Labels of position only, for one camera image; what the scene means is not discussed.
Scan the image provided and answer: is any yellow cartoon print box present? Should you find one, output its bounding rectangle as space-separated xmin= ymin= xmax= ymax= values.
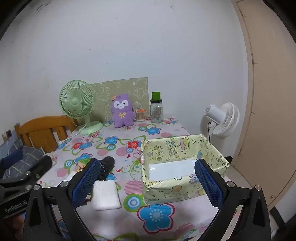
xmin=140 ymin=134 xmax=230 ymax=206

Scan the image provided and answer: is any orange green snack packet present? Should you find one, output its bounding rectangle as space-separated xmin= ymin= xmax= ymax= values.
xmin=75 ymin=160 xmax=89 ymax=173

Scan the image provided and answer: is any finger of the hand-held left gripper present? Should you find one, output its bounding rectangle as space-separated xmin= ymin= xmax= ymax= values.
xmin=14 ymin=155 xmax=53 ymax=183
xmin=0 ymin=149 xmax=23 ymax=172

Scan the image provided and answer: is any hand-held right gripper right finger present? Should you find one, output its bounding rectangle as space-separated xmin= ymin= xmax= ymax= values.
xmin=194 ymin=159 xmax=271 ymax=241

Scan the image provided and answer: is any glass jar with green lid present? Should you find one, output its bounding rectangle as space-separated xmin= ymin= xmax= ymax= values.
xmin=150 ymin=92 xmax=164 ymax=123

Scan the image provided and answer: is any purple plush toy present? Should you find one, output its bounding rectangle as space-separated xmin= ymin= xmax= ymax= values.
xmin=110 ymin=93 xmax=136 ymax=128

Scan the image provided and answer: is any white fan cable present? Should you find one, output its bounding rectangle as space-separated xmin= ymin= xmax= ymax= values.
xmin=57 ymin=120 xmax=88 ymax=149

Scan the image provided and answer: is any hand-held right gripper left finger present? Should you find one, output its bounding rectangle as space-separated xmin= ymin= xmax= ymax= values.
xmin=23 ymin=158 xmax=101 ymax=241

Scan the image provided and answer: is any wooden chair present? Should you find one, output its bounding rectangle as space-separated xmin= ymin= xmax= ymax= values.
xmin=14 ymin=115 xmax=79 ymax=154

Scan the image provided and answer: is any black fan cable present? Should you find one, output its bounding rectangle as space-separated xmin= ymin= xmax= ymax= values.
xmin=207 ymin=122 xmax=219 ymax=139

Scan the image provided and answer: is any black cloth bundle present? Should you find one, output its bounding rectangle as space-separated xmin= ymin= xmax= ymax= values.
xmin=97 ymin=156 xmax=115 ymax=181

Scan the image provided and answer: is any green cartoon print board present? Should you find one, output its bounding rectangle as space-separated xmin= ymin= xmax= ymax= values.
xmin=90 ymin=77 xmax=148 ymax=123

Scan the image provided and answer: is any white standing fan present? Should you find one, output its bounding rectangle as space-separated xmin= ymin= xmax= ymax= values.
xmin=200 ymin=102 xmax=240 ymax=142

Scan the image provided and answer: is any beige door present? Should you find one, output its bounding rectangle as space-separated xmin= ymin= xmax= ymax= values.
xmin=231 ymin=0 xmax=296 ymax=209

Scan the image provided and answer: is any grey plaid cushion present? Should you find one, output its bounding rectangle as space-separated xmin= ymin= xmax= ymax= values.
xmin=0 ymin=139 xmax=50 ymax=179

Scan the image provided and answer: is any white cloth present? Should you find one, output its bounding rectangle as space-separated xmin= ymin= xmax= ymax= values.
xmin=91 ymin=180 xmax=122 ymax=210

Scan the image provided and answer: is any green desk fan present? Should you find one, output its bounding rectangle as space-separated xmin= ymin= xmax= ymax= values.
xmin=59 ymin=80 xmax=104 ymax=135

